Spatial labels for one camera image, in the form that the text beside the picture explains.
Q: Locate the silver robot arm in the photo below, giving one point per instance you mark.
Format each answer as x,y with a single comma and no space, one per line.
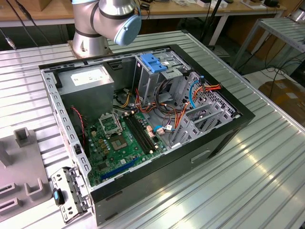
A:
95,21

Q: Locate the grey metal disk bay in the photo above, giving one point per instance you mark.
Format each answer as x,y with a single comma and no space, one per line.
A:
224,114

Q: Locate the black RAM slot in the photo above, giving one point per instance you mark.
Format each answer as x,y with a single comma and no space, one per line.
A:
139,133
136,134
146,131
142,132

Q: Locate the grey optical drive cage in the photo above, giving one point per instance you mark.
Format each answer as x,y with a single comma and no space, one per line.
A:
147,81

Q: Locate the CPU socket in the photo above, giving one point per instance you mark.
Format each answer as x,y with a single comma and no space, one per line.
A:
119,143

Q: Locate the blue plastic drive latch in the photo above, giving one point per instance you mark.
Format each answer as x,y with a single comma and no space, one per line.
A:
150,60

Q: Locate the green motherboard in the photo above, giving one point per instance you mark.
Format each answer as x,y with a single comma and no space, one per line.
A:
112,162

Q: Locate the blue expansion slot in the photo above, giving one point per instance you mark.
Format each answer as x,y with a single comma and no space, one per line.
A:
119,169

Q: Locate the grey power supply unit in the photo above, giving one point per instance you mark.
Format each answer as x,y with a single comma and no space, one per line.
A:
88,100

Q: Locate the black open PC case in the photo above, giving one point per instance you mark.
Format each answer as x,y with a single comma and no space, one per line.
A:
155,186

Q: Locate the black case fan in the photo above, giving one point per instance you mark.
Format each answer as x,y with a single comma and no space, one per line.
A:
76,126

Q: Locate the wooden desk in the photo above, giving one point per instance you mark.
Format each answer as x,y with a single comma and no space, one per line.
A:
171,10

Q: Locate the small white box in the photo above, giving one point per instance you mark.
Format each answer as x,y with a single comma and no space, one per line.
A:
205,3

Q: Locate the black latch with blue tab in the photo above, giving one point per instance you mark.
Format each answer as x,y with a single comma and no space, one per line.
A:
58,198

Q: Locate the brown cardboard box on floor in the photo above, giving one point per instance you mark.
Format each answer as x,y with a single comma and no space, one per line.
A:
286,95

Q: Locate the grey parts rack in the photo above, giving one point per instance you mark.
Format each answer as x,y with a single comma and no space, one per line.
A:
23,162

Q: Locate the metal slat side table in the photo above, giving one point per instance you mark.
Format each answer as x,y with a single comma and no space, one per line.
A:
281,31

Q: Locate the brown cardboard box on desk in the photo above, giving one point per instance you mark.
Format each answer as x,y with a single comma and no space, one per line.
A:
43,4

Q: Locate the black case lock switch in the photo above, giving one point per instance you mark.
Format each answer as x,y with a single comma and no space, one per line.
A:
77,149

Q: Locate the metal slot retainer bracket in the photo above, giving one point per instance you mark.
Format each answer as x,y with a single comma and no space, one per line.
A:
71,181

